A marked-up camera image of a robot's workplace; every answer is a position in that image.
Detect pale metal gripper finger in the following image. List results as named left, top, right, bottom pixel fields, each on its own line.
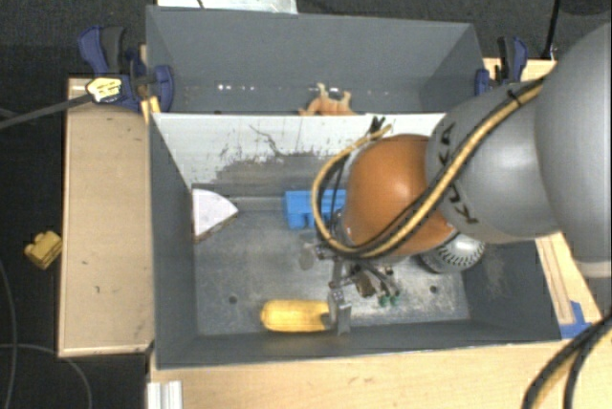
left=298, top=241, right=331, bottom=272
left=327, top=288, right=354, bottom=337

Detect grey metal bin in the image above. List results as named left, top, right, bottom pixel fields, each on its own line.
left=144, top=4, right=563, bottom=370

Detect blue toy brick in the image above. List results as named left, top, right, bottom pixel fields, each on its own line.
left=283, top=188, right=348, bottom=231

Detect white wedge block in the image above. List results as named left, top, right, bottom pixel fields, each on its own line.
left=191, top=188, right=240, bottom=241

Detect orange toy animal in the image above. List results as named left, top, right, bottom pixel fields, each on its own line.
left=297, top=82, right=360, bottom=118

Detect pale wood board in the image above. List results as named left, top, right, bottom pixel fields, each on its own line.
left=56, top=76, right=157, bottom=358

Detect yellow toy brick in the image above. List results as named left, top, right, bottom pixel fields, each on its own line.
left=23, top=230, right=64, bottom=271

